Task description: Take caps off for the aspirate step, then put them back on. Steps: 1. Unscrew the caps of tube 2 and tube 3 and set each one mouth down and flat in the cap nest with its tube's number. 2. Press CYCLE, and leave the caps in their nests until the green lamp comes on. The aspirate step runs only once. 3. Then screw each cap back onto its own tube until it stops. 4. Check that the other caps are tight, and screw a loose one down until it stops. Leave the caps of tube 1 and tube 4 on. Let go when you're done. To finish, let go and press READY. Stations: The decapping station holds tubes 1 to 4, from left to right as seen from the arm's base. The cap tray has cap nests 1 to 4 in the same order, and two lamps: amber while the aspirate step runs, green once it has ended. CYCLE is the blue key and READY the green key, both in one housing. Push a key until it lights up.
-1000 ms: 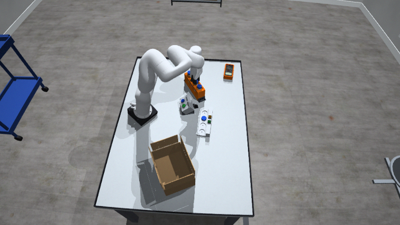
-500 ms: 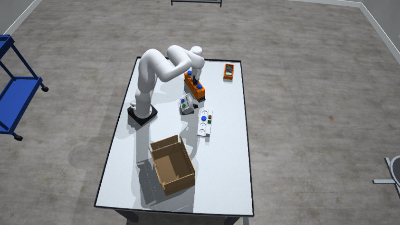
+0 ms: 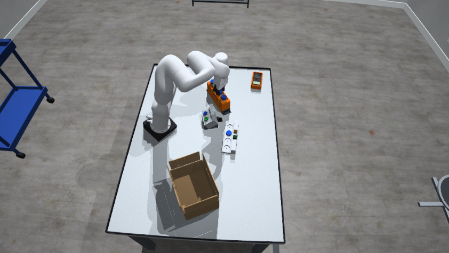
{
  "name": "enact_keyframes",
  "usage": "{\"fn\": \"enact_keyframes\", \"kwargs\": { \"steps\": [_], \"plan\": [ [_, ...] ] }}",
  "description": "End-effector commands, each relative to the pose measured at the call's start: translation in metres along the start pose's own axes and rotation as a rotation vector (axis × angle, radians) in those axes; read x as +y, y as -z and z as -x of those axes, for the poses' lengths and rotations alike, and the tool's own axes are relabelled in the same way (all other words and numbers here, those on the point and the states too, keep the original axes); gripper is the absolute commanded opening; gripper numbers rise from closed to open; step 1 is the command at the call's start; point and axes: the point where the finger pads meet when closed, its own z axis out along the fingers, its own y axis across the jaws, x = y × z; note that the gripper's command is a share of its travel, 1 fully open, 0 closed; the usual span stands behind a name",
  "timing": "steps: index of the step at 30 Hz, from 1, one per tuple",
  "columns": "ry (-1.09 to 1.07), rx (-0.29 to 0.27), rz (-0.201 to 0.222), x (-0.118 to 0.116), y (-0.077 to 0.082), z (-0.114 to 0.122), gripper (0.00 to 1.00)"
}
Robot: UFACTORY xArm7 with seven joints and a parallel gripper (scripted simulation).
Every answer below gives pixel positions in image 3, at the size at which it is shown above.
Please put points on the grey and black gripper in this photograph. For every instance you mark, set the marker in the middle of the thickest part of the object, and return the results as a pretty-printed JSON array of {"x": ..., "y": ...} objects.
[{"x": 219, "y": 84}]

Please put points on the orange multimeter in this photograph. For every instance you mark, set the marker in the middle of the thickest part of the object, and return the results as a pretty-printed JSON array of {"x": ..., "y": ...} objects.
[{"x": 256, "y": 80}]

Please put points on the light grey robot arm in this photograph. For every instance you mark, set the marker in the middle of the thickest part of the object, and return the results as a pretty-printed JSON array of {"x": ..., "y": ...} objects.
[{"x": 171, "y": 73}]

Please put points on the brown cardboard box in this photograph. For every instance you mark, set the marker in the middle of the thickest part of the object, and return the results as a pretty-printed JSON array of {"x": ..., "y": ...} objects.
[{"x": 194, "y": 185}]

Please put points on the grey key housing with green and blue buttons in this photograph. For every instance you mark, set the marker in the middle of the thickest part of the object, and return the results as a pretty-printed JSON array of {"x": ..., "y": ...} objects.
[{"x": 210, "y": 119}]

